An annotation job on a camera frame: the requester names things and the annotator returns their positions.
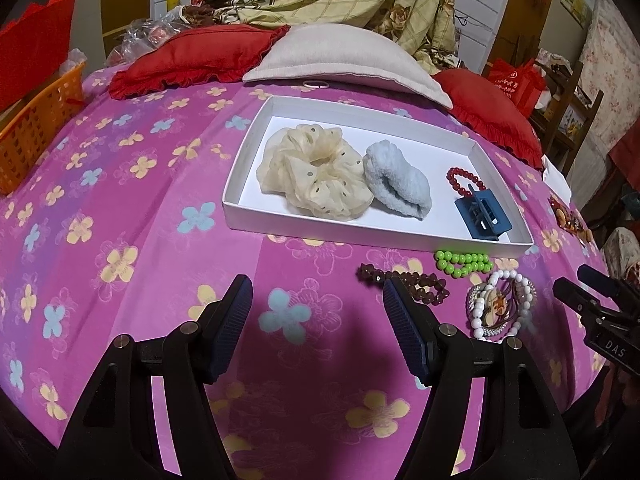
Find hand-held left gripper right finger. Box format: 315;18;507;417
382;276;568;480

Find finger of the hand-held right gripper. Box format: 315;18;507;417
552;277;608;321
576;264;636;306

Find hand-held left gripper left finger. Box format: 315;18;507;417
56;274;253;480

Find brown bead bracelet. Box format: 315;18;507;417
356;262;450;306

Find blue hair claw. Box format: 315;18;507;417
454;185;515;242

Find light blue fluffy scrunchie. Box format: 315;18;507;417
362;140;433;219

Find white shallow box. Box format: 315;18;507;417
221;95;535;256

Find red bead bracelet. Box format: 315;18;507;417
446;166;488;198

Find cream dotted scrunchie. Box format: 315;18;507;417
256;123;375;221

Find amber pendant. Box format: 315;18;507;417
482;287;511;321

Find printed white towel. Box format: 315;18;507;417
542;155;596;246

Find pink floral bedsheet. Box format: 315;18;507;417
0;67;621;480

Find wooden chair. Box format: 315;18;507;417
530;60;606;221

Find floral curtain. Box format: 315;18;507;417
580;0;640;161

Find red printed bag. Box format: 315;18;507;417
487;57;548;116

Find red ruffled pillow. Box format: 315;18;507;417
432;69;545;170
109;24;292;102

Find orange plastic basket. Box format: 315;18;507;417
0;62;87;196

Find grey white pillow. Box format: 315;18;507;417
243;24;453;109

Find clear plastic bags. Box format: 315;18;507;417
107;17;188;68

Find clear plastic bag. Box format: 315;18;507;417
62;49;88;73

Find rhinestone bracelet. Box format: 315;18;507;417
466;282;537;338

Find white bead bracelet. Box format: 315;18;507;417
470;269;537;343

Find green bead bracelet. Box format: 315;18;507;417
434;249;495;279

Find framed wall picture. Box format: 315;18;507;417
560;0;593;28

